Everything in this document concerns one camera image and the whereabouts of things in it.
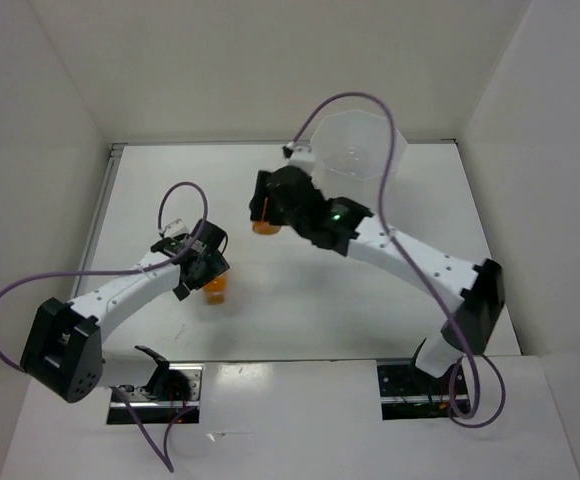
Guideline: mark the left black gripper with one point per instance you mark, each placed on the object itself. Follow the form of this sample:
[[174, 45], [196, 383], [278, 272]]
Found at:
[[215, 265]]

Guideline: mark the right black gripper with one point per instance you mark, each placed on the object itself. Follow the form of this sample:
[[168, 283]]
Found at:
[[257, 202]]

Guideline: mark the orange bottle with label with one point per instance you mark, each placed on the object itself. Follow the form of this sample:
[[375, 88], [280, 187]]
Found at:
[[262, 226]]

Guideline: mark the orange plastic bottle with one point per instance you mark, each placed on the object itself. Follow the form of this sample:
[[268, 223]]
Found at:
[[216, 290]]

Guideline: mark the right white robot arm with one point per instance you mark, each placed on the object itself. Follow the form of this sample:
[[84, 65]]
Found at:
[[472, 294]]

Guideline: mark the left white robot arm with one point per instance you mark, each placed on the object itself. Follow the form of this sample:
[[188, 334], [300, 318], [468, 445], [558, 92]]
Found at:
[[64, 348]]

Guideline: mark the translucent white plastic bin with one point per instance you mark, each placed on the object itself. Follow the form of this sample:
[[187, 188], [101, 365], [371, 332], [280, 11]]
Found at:
[[350, 151]]

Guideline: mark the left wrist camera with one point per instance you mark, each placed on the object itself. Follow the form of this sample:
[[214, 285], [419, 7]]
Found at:
[[173, 229]]

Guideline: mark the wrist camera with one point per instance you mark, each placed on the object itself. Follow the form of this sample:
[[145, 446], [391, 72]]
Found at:
[[173, 229], [299, 155]]

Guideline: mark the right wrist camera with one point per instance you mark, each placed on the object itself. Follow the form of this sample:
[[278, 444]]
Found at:
[[299, 155]]

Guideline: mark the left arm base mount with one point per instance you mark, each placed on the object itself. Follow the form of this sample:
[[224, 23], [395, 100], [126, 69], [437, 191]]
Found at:
[[154, 389]]

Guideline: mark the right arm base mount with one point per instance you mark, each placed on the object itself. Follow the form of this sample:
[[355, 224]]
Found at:
[[407, 393]]

